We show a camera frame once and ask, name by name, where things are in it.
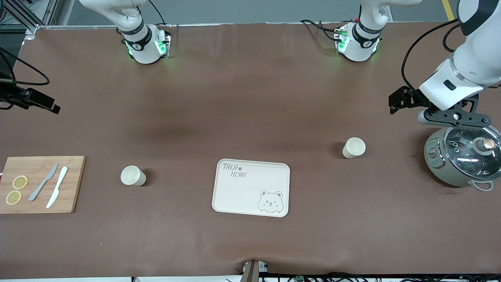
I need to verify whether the white plastic cup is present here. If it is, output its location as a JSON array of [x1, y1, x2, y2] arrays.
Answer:
[[342, 137, 366, 159], [121, 165, 147, 186]]

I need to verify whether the cream tray with bear print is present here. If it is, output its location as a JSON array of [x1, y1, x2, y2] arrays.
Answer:
[[212, 158, 291, 218]]

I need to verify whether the glass pot lid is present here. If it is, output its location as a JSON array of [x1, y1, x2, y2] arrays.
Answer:
[[444, 125, 501, 181]]

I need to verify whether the grey plastic knife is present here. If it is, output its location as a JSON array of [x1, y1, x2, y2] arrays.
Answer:
[[28, 163, 59, 202]]

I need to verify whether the white plastic knife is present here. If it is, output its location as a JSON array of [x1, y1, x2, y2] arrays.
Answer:
[[46, 166, 68, 209]]

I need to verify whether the wooden cutting board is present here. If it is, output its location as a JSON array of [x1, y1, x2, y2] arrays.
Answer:
[[0, 156, 87, 214]]

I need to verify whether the grey electric cooking pot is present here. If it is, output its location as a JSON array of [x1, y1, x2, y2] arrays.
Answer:
[[424, 125, 501, 192]]

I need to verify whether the yellow floor tape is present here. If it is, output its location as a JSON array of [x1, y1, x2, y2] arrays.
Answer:
[[442, 0, 456, 22]]

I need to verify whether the brown table mat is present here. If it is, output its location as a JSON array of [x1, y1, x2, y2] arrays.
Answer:
[[0, 22, 501, 279]]

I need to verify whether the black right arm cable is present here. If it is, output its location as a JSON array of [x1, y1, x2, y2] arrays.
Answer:
[[0, 47, 50, 86]]

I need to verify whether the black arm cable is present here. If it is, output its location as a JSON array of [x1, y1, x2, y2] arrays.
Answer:
[[0, 47, 50, 86], [401, 20, 460, 104]]

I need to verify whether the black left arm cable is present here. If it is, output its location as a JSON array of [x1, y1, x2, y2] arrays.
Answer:
[[401, 20, 460, 104]]

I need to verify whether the aluminium frame profile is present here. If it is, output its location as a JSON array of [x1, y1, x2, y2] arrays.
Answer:
[[0, 0, 59, 36]]

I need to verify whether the black left base cable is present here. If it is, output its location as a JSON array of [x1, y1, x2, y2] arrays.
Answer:
[[300, 19, 343, 43]]

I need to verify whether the black base cable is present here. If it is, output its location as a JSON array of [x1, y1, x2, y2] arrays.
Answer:
[[300, 19, 343, 43], [147, 0, 167, 26]]

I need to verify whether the black right base cable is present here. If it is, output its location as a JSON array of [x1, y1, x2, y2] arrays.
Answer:
[[147, 0, 167, 26]]

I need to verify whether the metal post at table edge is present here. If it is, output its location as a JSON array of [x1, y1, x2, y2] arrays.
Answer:
[[243, 259, 269, 282]]

